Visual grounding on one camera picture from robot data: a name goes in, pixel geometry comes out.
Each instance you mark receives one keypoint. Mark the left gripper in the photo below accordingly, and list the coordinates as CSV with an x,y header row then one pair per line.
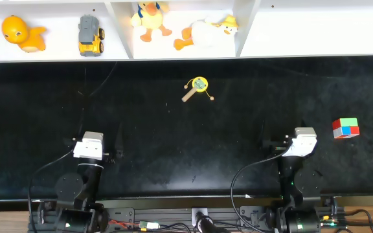
x,y
112,157

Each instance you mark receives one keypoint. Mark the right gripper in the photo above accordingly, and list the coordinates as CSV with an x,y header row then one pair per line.
x,y
275,145

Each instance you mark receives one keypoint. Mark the grey and yellow toy truck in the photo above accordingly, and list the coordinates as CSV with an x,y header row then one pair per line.
x,y
89,35

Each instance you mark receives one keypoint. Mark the orange rubber dinosaur toy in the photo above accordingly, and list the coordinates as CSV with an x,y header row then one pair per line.
x,y
19,32

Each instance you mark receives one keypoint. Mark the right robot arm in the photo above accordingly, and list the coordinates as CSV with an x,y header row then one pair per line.
x,y
290,181

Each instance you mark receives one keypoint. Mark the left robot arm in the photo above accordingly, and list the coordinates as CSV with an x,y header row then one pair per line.
x,y
76,187

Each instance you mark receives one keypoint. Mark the many-coloured puzzle cube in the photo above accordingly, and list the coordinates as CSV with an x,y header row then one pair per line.
x,y
345,127

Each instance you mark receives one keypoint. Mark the white shelf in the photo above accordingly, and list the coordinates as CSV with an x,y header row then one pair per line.
x,y
287,35

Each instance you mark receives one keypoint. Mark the white plush duck yellow hat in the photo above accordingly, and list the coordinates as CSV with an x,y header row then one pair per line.
x,y
209,34

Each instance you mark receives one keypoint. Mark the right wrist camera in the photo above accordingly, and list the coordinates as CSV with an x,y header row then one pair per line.
x,y
303,142

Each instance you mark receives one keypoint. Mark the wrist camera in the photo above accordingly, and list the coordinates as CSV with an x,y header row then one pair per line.
x,y
89,145
303,142

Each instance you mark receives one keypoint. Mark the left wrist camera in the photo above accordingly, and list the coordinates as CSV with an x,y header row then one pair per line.
x,y
89,145

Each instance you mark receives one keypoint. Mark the mounting rail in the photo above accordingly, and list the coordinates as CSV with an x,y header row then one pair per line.
x,y
173,215

